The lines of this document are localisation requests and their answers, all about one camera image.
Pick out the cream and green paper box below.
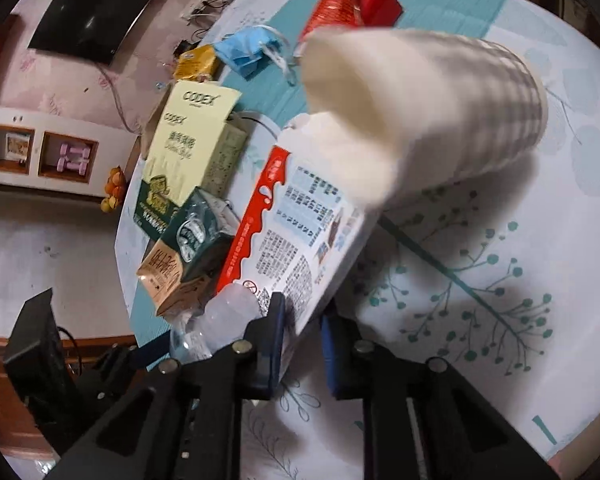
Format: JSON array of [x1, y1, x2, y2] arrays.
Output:
[[130, 80, 248, 241]]

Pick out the pile of oranges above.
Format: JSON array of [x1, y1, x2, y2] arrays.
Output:
[[100, 167, 128, 213]]

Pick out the dark green drink carton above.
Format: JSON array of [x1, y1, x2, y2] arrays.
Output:
[[160, 187, 241, 286]]

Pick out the white checked paper cup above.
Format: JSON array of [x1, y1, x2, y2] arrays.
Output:
[[300, 27, 550, 211]]

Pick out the white leaf print tablecloth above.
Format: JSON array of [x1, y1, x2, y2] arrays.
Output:
[[115, 0, 600, 480]]

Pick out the brown drink carton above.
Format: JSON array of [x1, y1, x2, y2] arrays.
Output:
[[136, 237, 216, 318]]

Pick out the red snack package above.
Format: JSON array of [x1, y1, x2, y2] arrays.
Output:
[[300, 0, 403, 43]]

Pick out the white and red carton box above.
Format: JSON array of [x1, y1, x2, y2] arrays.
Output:
[[215, 112, 381, 381]]

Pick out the pink dumbbells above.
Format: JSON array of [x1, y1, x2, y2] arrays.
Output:
[[55, 142, 88, 171]]

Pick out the blue face mask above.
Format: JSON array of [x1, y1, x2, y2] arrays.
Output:
[[212, 25, 301, 86]]

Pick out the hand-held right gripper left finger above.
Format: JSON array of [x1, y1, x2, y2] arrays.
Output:
[[45, 292, 287, 480]]

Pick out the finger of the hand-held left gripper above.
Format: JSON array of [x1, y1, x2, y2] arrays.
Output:
[[97, 344, 153, 376]]

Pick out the small framed picture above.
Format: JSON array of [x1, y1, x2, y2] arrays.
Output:
[[4, 131, 29, 162]]

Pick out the black flat television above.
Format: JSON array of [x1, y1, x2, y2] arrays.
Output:
[[27, 0, 176, 66]]

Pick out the clear plastic bottle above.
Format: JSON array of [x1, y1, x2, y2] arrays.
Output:
[[169, 282, 261, 363]]

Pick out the yellow snack packet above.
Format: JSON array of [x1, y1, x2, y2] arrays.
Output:
[[172, 44, 221, 83]]

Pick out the white wall cabinet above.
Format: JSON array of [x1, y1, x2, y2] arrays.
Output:
[[0, 106, 136, 198]]

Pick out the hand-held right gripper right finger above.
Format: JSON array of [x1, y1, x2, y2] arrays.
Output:
[[320, 310, 561, 480]]

